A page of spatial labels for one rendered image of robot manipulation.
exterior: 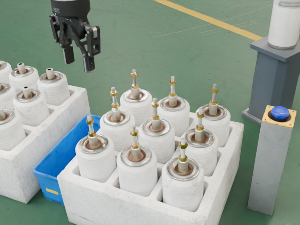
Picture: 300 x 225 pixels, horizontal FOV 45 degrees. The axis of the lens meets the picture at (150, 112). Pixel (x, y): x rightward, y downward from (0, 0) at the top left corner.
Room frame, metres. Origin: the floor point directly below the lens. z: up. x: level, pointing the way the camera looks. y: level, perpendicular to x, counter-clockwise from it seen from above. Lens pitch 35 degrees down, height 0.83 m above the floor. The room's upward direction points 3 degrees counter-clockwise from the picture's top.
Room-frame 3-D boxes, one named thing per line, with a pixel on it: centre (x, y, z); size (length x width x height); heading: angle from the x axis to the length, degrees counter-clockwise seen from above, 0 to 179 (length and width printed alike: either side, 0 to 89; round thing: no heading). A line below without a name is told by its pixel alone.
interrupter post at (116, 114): (0.80, 0.09, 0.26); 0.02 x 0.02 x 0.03
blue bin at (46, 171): (0.86, 0.23, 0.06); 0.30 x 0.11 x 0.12; 154
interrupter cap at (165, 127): (0.75, -0.01, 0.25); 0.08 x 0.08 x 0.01
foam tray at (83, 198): (0.75, -0.01, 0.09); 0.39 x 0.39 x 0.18; 64
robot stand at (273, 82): (1.10, -0.45, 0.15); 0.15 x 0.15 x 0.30; 35
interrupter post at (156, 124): (0.75, -0.01, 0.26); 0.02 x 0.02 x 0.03
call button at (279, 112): (0.69, -0.31, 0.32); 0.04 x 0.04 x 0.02
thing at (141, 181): (0.64, 0.04, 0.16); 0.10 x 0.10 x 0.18
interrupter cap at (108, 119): (0.80, 0.09, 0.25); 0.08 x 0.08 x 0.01
